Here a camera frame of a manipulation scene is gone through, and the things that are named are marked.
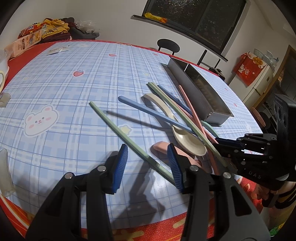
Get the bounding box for white fridge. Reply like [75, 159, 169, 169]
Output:
[240, 62, 275, 109]

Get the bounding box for metal utensil box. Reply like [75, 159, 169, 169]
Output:
[161, 56, 233, 126]

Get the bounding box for yellow orange packet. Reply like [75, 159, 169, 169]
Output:
[144, 13, 167, 23]

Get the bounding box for blue plaid tablecloth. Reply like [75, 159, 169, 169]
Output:
[0, 40, 264, 232]

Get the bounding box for blue chopstick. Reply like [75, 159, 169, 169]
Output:
[157, 84, 193, 116]

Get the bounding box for dark window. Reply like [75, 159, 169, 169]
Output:
[142, 0, 247, 52]

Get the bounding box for dark windowsill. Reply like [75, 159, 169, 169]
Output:
[132, 14, 228, 62]

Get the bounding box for clear plastic bag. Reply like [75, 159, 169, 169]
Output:
[76, 20, 98, 33]

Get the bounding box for clear containers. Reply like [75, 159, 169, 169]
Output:
[253, 49, 280, 67]

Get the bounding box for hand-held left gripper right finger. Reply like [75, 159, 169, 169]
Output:
[167, 143, 271, 241]

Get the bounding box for black case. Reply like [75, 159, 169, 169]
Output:
[209, 67, 226, 80]

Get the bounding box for beige spoon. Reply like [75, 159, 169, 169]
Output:
[143, 93, 207, 157]

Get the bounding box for person's right hand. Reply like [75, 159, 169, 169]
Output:
[268, 181, 296, 197]

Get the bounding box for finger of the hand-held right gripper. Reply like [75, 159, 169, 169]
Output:
[211, 143, 264, 173]
[217, 133, 278, 154]

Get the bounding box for tape roll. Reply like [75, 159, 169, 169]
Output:
[0, 66, 10, 93]

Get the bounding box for pile of clothes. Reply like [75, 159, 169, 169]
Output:
[39, 17, 100, 43]

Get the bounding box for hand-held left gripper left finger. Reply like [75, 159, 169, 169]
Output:
[25, 144, 129, 241]

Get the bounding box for red printed cloth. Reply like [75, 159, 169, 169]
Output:
[233, 53, 266, 87]

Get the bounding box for pink chopstick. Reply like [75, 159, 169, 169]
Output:
[203, 129, 219, 144]
[178, 85, 220, 175]

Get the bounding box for green spoon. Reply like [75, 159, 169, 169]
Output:
[201, 121, 220, 138]

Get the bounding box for pink spoon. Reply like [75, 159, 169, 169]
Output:
[150, 142, 203, 167]

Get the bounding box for pink stool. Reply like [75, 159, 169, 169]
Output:
[251, 107, 266, 127]

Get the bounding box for clear plastic piece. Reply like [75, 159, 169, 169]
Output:
[0, 148, 16, 197]

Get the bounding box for red white snack bag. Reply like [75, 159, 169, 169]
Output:
[18, 22, 45, 39]

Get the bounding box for black round chair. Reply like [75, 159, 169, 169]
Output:
[157, 39, 180, 56]

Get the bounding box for green chopstick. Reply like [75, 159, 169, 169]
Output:
[147, 82, 228, 167]
[89, 101, 177, 186]

